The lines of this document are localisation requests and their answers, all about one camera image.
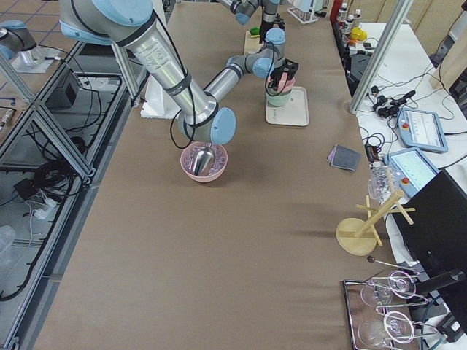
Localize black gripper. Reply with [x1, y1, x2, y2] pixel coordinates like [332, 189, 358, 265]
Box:
[259, 20, 285, 44]
[267, 66, 287, 92]

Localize small pink bowl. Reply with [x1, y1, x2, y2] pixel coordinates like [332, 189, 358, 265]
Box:
[266, 73, 295, 96]

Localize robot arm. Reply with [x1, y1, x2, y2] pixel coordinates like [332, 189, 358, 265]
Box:
[218, 0, 285, 43]
[59, 1, 297, 144]

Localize large pink bowl with ice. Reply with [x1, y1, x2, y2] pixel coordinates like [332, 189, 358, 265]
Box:
[180, 141, 228, 182]

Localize green toy lime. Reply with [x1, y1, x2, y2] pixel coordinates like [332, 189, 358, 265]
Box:
[249, 27, 260, 36]

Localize green stacked bowls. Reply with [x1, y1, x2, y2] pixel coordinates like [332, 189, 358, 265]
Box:
[266, 90, 291, 107]

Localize bamboo cutting board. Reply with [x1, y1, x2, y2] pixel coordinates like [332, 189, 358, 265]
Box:
[244, 31, 263, 55]

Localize cream rectangular serving tray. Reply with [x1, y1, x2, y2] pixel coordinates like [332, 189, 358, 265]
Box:
[266, 87, 309, 127]

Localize cup rack with pastel cups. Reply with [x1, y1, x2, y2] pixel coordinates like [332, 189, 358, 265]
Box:
[287, 0, 328, 24]

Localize grey folded cloth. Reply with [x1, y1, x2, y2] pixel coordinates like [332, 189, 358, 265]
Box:
[327, 144, 361, 172]

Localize metal ice scoop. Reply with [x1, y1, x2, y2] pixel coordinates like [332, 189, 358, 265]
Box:
[190, 143, 215, 176]

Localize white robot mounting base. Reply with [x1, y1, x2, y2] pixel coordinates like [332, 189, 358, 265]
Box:
[141, 75, 180, 119]

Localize blue teach pendant tablet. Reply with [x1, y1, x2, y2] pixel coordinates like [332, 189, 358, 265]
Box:
[398, 108, 449, 153]

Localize wooden mug tree stand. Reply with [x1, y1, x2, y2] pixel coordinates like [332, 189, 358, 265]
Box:
[335, 169, 416, 256]

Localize black monitor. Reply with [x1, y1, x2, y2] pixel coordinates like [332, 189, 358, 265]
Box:
[399, 169, 467, 303]

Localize wine glass rack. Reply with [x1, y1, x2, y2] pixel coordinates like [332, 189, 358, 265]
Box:
[343, 255, 438, 349]

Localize aluminium frame post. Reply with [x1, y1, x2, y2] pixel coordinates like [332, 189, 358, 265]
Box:
[349, 0, 414, 114]

